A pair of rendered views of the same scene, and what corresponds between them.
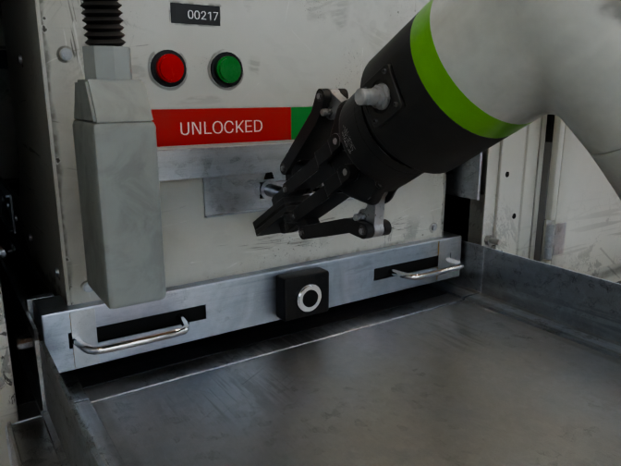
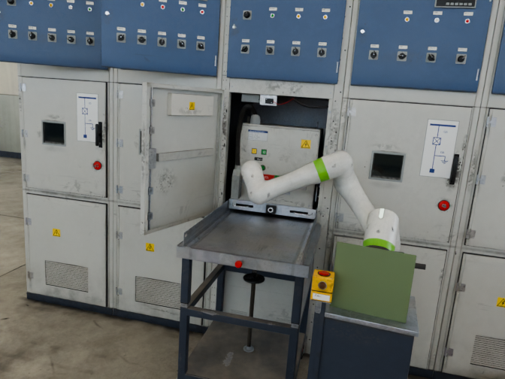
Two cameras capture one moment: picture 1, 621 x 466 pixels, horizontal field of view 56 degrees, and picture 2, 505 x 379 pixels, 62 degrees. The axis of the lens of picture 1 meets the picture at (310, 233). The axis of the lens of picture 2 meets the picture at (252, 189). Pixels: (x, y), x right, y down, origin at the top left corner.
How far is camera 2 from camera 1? 2.11 m
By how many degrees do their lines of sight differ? 45
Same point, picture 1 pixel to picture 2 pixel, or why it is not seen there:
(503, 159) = (323, 194)
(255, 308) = (262, 209)
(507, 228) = (325, 210)
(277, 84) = (272, 171)
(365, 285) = (287, 213)
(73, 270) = not seen: hidden behind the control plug
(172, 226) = not seen: hidden behind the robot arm
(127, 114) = (236, 174)
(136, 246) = (234, 190)
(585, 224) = (352, 216)
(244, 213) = not seen: hidden behind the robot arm
